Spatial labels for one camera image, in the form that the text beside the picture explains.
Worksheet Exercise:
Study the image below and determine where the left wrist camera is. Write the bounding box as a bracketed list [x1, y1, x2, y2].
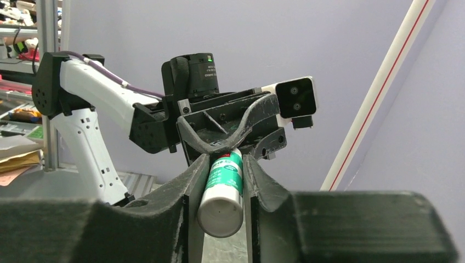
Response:
[258, 76, 318, 129]

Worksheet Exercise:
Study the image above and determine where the cluttered shelf with papers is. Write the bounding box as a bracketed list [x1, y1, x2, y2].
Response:
[1, 1, 63, 187]

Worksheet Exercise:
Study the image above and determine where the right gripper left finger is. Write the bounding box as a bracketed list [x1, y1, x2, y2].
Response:
[1, 154, 210, 262]

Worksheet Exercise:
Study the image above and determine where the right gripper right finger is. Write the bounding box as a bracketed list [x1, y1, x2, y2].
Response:
[243, 155, 458, 262]

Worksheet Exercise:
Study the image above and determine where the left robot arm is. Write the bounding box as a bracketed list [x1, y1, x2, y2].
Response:
[32, 52, 287, 206]

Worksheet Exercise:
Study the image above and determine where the white PVC pipe frame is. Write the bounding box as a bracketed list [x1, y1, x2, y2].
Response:
[320, 1, 435, 191]

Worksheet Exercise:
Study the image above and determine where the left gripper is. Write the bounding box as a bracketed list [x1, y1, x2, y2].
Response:
[177, 90, 287, 165]

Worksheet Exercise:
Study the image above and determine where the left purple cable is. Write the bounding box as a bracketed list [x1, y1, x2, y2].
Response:
[65, 50, 166, 99]

